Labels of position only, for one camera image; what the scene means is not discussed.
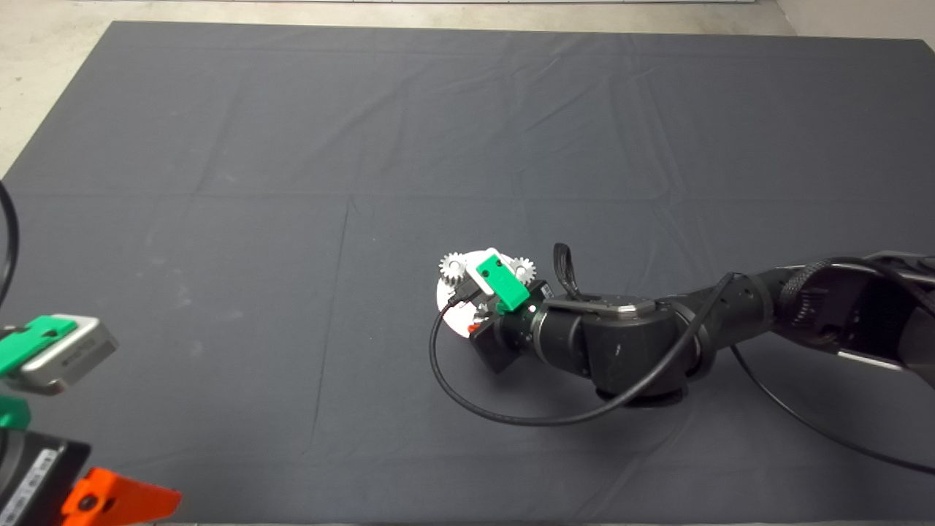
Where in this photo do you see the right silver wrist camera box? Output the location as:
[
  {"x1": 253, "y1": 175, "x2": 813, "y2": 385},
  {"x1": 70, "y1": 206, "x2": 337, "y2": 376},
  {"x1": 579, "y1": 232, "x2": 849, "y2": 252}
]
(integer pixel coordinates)
[{"x1": 467, "y1": 248, "x2": 505, "y2": 294}]

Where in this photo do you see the left green camera mount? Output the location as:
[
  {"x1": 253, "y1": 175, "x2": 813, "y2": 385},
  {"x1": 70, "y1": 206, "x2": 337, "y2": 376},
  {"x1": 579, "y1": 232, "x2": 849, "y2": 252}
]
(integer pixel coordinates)
[{"x1": 0, "y1": 316, "x2": 77, "y2": 432}]

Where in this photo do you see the black strap loop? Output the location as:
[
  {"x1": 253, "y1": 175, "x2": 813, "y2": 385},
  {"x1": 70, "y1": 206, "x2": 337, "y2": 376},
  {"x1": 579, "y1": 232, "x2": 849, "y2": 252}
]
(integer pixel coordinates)
[{"x1": 553, "y1": 243, "x2": 581, "y2": 300}]

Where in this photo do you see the dark grey table cloth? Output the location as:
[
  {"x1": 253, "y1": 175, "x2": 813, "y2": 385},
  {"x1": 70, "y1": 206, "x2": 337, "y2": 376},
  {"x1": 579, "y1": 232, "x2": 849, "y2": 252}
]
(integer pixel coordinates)
[{"x1": 0, "y1": 20, "x2": 935, "y2": 525}]

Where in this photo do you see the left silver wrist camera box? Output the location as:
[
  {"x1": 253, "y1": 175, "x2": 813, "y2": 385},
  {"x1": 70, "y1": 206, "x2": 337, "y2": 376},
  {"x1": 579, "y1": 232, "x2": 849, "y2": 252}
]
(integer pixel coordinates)
[{"x1": 20, "y1": 316, "x2": 119, "y2": 397}]

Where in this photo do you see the left black camera cable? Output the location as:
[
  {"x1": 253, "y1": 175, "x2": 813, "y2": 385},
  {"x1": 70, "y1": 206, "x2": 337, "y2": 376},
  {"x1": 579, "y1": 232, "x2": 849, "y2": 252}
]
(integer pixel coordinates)
[{"x1": 0, "y1": 181, "x2": 19, "y2": 308}]

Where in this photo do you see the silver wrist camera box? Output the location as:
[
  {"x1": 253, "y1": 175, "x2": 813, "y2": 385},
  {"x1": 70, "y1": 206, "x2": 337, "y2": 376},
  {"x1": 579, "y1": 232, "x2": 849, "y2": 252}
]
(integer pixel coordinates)
[
  {"x1": 467, "y1": 248, "x2": 505, "y2": 294},
  {"x1": 20, "y1": 316, "x2": 119, "y2": 397}
]

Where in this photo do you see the black camera cable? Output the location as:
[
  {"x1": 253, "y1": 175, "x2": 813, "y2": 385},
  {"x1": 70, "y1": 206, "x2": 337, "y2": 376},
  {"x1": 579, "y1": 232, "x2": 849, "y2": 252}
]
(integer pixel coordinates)
[
  {"x1": 0, "y1": 181, "x2": 19, "y2": 308},
  {"x1": 429, "y1": 256, "x2": 935, "y2": 476}
]

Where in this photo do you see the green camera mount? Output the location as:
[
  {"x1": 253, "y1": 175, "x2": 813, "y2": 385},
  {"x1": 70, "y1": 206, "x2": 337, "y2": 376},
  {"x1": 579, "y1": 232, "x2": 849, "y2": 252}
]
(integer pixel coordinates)
[
  {"x1": 476, "y1": 254, "x2": 530, "y2": 313},
  {"x1": 0, "y1": 316, "x2": 77, "y2": 432}
]

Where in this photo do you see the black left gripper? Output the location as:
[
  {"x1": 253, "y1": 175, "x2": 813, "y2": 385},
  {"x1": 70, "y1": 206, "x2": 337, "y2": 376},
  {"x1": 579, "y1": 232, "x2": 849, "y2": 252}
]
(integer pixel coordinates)
[{"x1": 0, "y1": 430, "x2": 183, "y2": 526}]

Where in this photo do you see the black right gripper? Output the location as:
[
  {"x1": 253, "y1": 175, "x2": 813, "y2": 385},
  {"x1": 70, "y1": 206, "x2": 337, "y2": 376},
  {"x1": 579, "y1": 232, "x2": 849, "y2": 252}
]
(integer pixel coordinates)
[{"x1": 469, "y1": 300, "x2": 552, "y2": 374}]

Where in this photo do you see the right green camera mount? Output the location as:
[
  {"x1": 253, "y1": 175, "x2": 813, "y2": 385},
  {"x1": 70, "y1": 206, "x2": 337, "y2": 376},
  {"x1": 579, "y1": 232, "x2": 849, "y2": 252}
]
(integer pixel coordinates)
[{"x1": 476, "y1": 254, "x2": 530, "y2": 313}]

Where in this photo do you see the round metal plate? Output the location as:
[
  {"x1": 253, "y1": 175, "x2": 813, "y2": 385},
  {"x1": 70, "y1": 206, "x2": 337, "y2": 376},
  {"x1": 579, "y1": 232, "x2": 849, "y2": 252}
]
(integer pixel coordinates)
[{"x1": 436, "y1": 251, "x2": 530, "y2": 338}]

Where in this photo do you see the right black camera cable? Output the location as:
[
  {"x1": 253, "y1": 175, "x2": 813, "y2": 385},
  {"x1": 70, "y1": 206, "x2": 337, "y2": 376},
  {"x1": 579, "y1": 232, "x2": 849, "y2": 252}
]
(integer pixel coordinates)
[{"x1": 429, "y1": 256, "x2": 935, "y2": 476}]

